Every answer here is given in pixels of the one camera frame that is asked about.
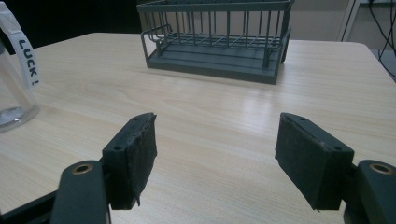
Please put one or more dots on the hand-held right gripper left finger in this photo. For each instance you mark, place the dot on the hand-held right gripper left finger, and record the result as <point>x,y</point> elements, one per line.
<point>129,161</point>

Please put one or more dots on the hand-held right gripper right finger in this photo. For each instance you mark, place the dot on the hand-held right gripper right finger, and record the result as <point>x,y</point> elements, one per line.
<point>314,165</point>

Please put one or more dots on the clear glass cup with lettering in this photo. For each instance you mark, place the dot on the clear glass cup with lettering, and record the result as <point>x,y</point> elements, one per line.
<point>12,93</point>

